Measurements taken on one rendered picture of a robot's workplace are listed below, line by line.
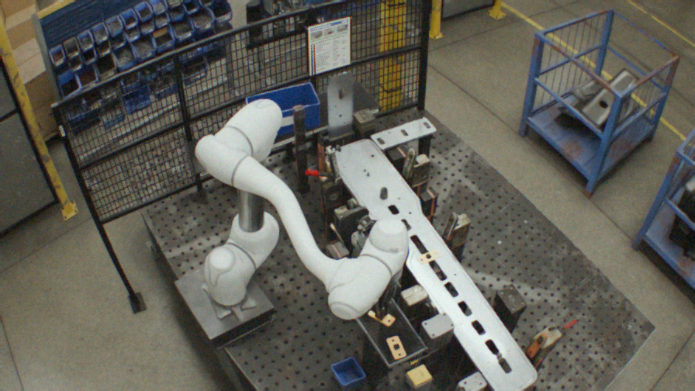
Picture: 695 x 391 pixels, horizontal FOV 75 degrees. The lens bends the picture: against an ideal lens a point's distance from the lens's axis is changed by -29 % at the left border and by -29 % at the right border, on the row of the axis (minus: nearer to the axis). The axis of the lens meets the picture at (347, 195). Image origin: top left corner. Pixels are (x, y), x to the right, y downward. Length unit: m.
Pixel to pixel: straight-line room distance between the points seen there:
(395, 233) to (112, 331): 2.29
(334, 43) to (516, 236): 1.21
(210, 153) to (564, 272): 1.70
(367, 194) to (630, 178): 2.59
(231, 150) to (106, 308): 2.04
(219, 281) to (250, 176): 0.60
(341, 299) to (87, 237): 2.75
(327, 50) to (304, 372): 1.42
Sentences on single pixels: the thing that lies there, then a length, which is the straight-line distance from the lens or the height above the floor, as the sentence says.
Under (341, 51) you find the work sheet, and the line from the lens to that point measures 2.83.
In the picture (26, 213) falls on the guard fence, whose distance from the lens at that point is 4.18.
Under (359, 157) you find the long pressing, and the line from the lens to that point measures 2.63.
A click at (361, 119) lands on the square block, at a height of 1.06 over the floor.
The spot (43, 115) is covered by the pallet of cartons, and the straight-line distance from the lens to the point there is 4.76.
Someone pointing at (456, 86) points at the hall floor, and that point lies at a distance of 4.75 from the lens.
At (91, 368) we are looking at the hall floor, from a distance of 3.44.
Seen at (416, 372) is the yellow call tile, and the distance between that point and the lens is 1.87.
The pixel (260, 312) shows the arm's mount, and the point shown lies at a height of 0.80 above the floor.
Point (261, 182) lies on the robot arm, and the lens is 1.74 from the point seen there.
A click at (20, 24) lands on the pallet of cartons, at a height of 0.73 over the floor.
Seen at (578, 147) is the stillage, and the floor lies 0.17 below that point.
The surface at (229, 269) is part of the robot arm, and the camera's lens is 2.21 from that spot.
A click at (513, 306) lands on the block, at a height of 1.03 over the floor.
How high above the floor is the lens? 2.84
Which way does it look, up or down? 48 degrees down
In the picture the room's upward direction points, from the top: straight up
